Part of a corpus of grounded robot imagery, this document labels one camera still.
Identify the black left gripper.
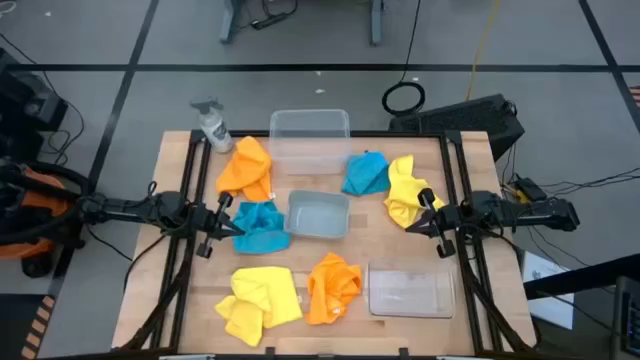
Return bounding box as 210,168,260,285
187,191,245,260

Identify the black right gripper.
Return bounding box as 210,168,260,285
405,188,471,260

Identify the yellow microfiber towel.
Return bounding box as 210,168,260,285
382,154,446,230
213,265,305,349

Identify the blue microfiber towel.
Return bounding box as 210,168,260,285
230,200,293,255
341,150,392,197

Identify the orange microfiber towel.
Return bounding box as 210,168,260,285
304,252,364,326
214,135,275,204

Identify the clear plastic bin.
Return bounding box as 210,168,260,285
366,258,457,320
268,108,352,176

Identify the gray plastic bin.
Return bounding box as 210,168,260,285
283,189,351,240

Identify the white spray bottle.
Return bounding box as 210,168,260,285
189,98,235,155

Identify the black power adapter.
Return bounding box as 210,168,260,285
513,173,549,203

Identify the black computer case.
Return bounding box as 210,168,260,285
388,93,526,162

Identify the white paper sheet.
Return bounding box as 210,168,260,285
521,249,576,331

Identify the black beam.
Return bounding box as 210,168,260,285
522,253,640,301

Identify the orange and black vacuum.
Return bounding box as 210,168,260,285
0,158,92,279

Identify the gray desk leg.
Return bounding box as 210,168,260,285
368,0,385,47
219,0,242,45

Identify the black power strip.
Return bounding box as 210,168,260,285
249,11,290,31

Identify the gray device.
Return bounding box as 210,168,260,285
610,274,640,360

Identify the black equipment box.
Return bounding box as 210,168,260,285
0,47,70,164

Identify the black hanging coiled cable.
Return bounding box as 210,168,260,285
381,0,427,117

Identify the yellow hanging cable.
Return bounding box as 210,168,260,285
464,0,503,103

